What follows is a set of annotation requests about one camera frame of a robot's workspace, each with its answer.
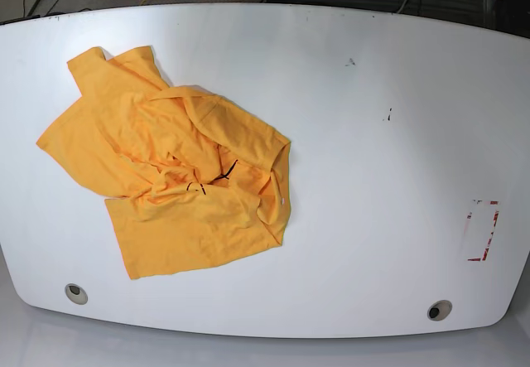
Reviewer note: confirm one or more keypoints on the left table grommet hole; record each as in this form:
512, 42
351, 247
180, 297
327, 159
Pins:
76, 294

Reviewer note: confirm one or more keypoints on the right table grommet hole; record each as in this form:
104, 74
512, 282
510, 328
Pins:
439, 310

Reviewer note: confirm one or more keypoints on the table grommet hole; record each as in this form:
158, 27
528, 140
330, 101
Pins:
76, 294
439, 310

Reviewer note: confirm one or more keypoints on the red tape rectangle marking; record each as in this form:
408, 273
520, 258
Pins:
479, 229

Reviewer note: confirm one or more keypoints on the yellow t-shirt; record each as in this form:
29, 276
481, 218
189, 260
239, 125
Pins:
190, 180

